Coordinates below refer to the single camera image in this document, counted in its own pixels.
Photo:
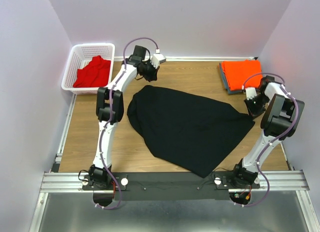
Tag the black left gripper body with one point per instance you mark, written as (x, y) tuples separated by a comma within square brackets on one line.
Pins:
[(147, 68)]

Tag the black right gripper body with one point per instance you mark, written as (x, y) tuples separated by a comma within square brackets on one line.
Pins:
[(257, 102)]

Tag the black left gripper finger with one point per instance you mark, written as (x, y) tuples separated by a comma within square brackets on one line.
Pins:
[(154, 75), (149, 77)]

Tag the black t shirt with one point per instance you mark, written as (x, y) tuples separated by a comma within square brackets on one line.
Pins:
[(191, 131)]

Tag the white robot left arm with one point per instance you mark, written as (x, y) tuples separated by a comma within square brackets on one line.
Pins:
[(110, 111)]

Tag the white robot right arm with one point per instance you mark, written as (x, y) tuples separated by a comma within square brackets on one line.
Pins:
[(281, 115)]

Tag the folded orange shirt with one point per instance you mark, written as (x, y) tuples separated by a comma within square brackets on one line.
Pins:
[(237, 72)]

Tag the red crumpled shirt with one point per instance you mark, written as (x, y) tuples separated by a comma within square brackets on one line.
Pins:
[(95, 74)]

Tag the white plastic laundry basket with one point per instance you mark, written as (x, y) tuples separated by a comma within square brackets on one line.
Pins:
[(79, 56)]

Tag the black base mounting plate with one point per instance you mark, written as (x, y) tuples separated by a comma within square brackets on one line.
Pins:
[(135, 194)]

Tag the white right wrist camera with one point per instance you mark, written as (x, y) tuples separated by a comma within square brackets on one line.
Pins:
[(250, 93)]

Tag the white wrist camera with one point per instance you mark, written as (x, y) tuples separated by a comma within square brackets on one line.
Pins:
[(157, 59), (250, 93)]

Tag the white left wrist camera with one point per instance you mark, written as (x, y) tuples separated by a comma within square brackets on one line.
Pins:
[(157, 59)]

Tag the aluminium front rail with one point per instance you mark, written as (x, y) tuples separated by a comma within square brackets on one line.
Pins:
[(288, 180)]

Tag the aluminium rail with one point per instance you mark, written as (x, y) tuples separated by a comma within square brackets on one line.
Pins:
[(60, 150), (288, 180)]

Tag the aluminium left side rail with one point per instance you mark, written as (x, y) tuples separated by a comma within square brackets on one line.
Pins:
[(60, 150)]

